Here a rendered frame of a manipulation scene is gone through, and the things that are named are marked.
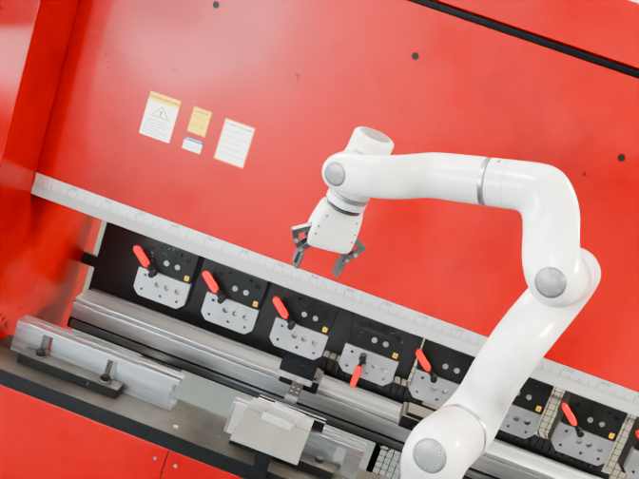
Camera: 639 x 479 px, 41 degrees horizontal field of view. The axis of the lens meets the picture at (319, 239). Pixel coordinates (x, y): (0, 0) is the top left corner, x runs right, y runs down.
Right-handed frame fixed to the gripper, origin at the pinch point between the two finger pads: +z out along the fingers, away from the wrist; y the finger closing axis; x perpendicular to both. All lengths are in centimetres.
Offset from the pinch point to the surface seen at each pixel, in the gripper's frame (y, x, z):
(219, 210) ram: 10, -51, 18
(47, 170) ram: 54, -71, 28
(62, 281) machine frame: 38, -99, 81
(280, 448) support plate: -15, -8, 57
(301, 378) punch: -24, -32, 53
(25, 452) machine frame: 41, -37, 99
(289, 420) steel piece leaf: -21, -23, 60
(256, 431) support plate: -10, -15, 59
